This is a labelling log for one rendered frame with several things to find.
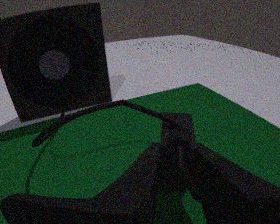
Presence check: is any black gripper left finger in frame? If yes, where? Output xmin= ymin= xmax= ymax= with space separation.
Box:
xmin=0 ymin=143 xmax=161 ymax=224

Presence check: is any black cable with plug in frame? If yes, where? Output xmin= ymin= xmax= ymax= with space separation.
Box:
xmin=31 ymin=100 xmax=204 ymax=204

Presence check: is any black square fan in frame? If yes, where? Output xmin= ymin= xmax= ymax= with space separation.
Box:
xmin=0 ymin=3 xmax=112 ymax=123

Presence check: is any green circuit board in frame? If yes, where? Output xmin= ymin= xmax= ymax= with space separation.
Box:
xmin=0 ymin=83 xmax=280 ymax=224

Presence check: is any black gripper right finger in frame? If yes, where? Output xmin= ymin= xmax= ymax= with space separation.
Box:
xmin=195 ymin=143 xmax=280 ymax=224

